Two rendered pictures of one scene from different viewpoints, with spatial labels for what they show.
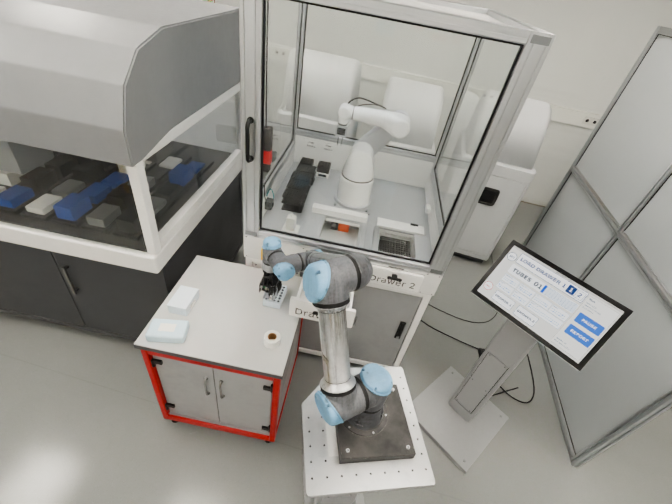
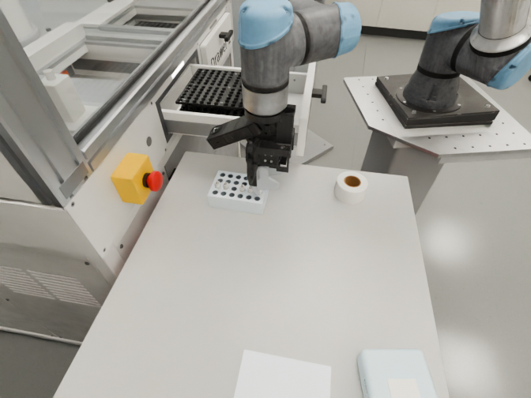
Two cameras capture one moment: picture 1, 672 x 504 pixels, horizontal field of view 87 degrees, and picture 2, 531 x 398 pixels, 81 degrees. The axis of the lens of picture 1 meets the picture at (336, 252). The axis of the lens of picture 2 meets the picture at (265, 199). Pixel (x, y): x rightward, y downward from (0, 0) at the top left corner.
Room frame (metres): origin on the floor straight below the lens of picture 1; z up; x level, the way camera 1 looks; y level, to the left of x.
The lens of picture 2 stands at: (1.03, 0.73, 1.30)
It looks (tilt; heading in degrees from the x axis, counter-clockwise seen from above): 48 degrees down; 279
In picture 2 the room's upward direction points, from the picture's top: straight up
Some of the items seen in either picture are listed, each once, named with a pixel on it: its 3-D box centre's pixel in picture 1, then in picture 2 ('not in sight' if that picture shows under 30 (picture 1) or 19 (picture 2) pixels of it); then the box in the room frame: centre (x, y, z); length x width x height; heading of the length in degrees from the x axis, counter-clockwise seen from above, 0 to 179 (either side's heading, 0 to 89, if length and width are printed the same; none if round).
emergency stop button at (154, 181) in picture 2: not in sight; (152, 181); (1.31, 0.33, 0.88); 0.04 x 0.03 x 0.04; 89
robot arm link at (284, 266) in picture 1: (285, 265); (315, 30); (1.03, 0.19, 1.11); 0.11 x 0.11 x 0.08; 37
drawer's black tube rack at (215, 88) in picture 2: not in sight; (230, 99); (1.24, 0.01, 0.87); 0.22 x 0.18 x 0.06; 179
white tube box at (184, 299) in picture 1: (183, 300); (281, 396); (1.02, 0.64, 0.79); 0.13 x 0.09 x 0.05; 178
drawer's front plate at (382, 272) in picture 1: (393, 278); (218, 44); (1.35, -0.31, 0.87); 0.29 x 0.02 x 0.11; 89
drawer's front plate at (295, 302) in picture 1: (321, 312); (306, 103); (1.04, 0.01, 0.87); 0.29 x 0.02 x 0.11; 89
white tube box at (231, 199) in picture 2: (275, 295); (239, 192); (1.17, 0.25, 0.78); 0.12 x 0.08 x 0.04; 177
